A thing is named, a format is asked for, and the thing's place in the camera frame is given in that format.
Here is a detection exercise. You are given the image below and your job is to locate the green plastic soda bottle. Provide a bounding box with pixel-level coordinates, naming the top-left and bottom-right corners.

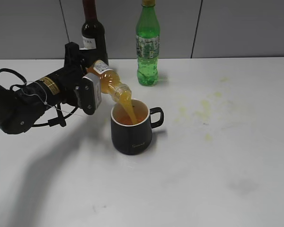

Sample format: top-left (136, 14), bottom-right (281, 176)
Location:
top-left (135, 0), bottom-right (160, 86)

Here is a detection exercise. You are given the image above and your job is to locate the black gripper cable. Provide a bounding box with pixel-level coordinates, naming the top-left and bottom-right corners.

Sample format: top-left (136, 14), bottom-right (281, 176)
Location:
top-left (0, 68), bottom-right (79, 128)

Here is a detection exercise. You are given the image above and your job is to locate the dark red wine bottle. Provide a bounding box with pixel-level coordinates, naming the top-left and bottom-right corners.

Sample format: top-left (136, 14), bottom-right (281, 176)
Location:
top-left (81, 0), bottom-right (108, 65)

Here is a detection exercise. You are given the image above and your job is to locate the NFC orange juice bottle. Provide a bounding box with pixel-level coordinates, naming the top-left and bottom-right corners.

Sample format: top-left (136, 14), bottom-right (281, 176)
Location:
top-left (86, 60), bottom-right (132, 103)

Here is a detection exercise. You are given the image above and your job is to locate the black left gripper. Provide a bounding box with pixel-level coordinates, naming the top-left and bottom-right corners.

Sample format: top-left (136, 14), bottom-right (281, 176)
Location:
top-left (36, 42), bottom-right (107, 115)

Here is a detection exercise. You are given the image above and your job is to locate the black ceramic mug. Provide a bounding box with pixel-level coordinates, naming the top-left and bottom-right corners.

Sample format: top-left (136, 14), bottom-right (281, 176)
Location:
top-left (111, 99), bottom-right (164, 155)

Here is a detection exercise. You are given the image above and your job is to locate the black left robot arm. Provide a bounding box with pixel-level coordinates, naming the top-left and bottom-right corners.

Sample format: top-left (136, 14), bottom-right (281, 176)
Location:
top-left (0, 42), bottom-right (107, 134)

